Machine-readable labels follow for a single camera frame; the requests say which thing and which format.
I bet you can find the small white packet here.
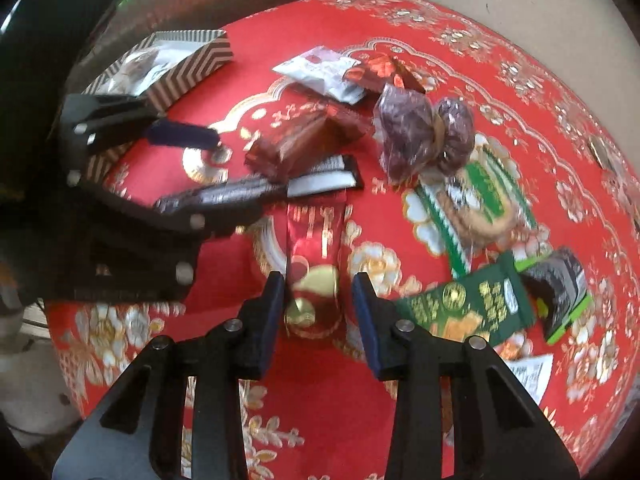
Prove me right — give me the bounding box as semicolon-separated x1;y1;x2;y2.
510;354;555;398

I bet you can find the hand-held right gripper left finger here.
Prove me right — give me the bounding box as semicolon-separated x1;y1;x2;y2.
52;271;287;480

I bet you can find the white pink snack packet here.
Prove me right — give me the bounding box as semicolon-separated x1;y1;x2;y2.
272;46;366;106

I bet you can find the green gold snack packet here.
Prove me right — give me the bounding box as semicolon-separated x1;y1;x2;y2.
395;252;526;348

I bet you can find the black green snack packet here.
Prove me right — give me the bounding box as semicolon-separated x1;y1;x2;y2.
517;246;595;346

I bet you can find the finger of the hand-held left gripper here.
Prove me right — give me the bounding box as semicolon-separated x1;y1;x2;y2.
59;92;222;171
42;175;291;306

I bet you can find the shiny red foil packet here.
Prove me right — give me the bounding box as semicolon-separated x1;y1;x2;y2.
345;52;427;96

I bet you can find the long red gold sachet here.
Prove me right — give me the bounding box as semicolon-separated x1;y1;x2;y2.
282;202;351;341

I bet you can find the clear bag of walnuts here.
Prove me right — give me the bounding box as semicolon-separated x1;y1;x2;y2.
117;50;161;86

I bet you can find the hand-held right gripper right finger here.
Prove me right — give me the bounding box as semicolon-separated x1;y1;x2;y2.
350;271;581;480

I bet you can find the green biscuit packet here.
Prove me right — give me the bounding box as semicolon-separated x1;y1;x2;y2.
402;147;538;281

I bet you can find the red floral tablecloth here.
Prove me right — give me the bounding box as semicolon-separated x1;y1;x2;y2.
42;0;640;480

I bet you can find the striped cardboard box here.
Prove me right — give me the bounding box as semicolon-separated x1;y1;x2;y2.
75;30;235;186

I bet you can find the dark red candy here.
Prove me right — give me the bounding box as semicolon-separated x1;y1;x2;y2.
374;84;476;186

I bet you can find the dark red snack packet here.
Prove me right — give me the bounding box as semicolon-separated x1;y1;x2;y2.
245;102;375;183

